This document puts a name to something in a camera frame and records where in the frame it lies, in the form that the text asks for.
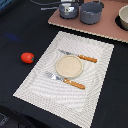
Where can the knife with wooden handle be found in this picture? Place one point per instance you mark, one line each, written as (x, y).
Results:
(80, 56)

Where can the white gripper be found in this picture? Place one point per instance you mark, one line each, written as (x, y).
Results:
(69, 1)

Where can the round beige plate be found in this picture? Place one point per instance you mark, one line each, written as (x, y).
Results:
(69, 66)

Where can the beige bowl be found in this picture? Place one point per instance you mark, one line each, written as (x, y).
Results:
(123, 14)

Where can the grey frying pan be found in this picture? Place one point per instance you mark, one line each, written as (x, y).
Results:
(68, 15)

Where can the fork with wooden handle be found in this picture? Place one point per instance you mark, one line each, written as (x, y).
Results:
(67, 81)

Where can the striped beige placemat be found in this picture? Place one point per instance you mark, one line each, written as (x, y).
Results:
(74, 99)

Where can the grey cooking pot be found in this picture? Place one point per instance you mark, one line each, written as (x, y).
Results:
(90, 12)

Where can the red sausage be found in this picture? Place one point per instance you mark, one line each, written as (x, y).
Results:
(27, 58)

